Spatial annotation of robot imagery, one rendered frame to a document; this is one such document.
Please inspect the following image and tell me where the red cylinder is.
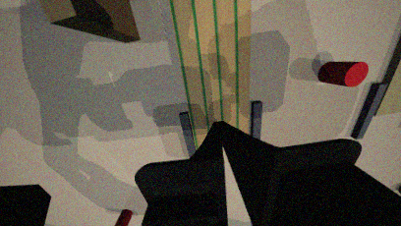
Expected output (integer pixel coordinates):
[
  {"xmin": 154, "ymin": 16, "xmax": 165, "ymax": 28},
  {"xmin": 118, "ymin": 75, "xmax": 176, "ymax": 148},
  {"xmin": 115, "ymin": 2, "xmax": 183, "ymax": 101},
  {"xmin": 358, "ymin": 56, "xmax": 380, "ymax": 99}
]
[
  {"xmin": 115, "ymin": 209, "xmax": 133, "ymax": 226},
  {"xmin": 318, "ymin": 61, "xmax": 369, "ymax": 87}
]

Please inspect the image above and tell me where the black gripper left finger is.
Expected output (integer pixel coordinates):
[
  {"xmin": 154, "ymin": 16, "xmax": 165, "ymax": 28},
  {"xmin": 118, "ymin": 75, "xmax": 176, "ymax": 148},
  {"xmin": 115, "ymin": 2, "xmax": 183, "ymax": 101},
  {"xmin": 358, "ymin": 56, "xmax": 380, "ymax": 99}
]
[{"xmin": 135, "ymin": 122, "xmax": 228, "ymax": 221}]

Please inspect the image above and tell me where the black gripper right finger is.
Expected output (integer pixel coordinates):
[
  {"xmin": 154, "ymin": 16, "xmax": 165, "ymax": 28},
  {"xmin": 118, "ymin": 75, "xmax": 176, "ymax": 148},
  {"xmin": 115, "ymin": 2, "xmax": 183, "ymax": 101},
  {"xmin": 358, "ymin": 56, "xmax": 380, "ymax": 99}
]
[{"xmin": 218, "ymin": 121, "xmax": 362, "ymax": 226}]

